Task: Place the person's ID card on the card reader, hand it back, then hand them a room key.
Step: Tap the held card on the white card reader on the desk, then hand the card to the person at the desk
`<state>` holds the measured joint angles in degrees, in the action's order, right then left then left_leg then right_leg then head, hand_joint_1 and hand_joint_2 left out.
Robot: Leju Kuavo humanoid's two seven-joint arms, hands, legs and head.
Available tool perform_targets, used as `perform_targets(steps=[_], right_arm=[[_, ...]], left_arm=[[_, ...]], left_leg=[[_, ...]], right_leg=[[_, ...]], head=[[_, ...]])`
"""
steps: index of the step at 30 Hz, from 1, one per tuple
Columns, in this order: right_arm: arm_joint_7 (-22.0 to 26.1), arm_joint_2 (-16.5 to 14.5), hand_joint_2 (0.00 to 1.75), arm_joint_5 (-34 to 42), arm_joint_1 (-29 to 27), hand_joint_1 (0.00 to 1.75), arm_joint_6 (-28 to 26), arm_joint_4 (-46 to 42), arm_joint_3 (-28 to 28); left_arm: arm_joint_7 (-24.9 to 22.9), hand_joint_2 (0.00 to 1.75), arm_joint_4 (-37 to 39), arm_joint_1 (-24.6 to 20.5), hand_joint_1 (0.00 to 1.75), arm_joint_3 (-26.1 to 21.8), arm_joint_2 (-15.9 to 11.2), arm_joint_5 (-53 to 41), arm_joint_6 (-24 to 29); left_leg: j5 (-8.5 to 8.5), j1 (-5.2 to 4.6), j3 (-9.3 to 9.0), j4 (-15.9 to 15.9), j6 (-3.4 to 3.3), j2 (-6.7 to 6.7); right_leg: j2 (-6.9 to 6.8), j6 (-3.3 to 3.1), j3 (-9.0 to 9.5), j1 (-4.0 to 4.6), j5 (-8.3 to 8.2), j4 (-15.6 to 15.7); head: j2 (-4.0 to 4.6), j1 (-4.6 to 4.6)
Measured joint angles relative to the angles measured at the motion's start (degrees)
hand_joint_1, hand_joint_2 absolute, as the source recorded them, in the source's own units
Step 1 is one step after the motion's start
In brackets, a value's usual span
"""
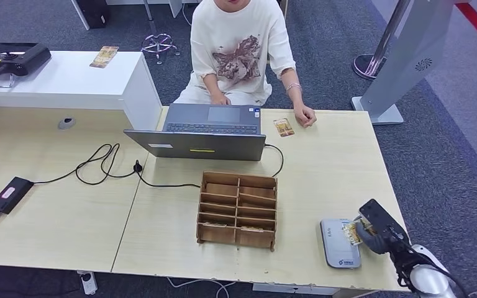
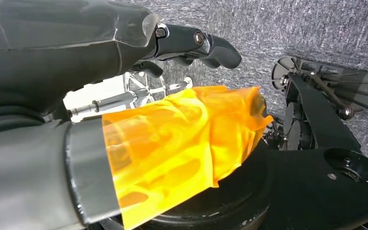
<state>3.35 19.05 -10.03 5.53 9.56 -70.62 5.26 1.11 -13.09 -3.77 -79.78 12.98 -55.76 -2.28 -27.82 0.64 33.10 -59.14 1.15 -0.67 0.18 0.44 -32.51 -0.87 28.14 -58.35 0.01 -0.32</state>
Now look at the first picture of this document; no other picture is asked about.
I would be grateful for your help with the person's ID card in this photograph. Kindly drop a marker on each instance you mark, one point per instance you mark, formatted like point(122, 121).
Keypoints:
point(350, 233)

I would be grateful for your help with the person's left forearm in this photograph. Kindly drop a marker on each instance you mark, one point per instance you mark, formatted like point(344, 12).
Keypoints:
point(293, 92)

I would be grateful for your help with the person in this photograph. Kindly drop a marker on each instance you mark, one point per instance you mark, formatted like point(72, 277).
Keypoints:
point(238, 37)

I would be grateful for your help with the grey laptop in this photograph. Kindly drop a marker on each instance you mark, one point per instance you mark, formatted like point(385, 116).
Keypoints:
point(205, 144)

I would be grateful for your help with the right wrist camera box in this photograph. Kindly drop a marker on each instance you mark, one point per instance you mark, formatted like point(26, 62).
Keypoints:
point(380, 218)

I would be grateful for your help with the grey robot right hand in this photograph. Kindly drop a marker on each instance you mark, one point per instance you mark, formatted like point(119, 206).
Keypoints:
point(373, 242)

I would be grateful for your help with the person's right forearm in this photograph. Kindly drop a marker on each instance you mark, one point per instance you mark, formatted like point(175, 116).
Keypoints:
point(211, 84)

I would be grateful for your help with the silver kiosk stand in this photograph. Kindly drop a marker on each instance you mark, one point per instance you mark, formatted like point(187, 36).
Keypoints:
point(411, 53)

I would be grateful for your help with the card in organizer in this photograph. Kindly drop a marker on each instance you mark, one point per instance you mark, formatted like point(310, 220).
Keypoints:
point(214, 224)

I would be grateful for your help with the white power strip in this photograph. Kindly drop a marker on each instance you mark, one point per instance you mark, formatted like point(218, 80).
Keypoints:
point(88, 283)

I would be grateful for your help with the person's right hand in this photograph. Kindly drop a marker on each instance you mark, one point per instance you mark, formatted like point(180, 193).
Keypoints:
point(220, 99)

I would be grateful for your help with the person's left hand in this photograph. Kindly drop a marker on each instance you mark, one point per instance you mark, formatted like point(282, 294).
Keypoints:
point(305, 116)

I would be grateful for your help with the patterned long brown card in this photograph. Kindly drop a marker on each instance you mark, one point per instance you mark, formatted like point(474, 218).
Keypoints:
point(104, 56)

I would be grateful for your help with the black power adapter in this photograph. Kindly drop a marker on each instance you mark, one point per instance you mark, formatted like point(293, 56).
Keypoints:
point(10, 195)

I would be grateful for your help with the wooden card organizer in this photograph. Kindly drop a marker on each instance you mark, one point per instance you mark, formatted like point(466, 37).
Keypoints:
point(238, 214)

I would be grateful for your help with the black computer tower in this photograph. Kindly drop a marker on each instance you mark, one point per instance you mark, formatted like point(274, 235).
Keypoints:
point(92, 12)

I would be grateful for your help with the white desk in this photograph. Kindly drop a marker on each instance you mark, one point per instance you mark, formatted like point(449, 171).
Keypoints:
point(175, 5)

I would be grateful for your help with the white counter cabinet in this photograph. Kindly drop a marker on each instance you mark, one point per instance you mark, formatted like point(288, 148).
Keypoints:
point(78, 82)

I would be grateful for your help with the chrome chair base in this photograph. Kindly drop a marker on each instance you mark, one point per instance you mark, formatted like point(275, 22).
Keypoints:
point(159, 43)

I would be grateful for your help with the white grey card reader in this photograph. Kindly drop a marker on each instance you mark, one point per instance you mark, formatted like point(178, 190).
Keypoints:
point(337, 251)

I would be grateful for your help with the chrome stanchion post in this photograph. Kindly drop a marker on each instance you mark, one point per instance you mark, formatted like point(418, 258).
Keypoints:
point(372, 65)

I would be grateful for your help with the room key card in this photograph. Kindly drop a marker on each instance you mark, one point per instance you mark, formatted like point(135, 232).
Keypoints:
point(251, 228)

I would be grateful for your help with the black desktop device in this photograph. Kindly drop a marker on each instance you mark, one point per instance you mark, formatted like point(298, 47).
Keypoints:
point(20, 55)

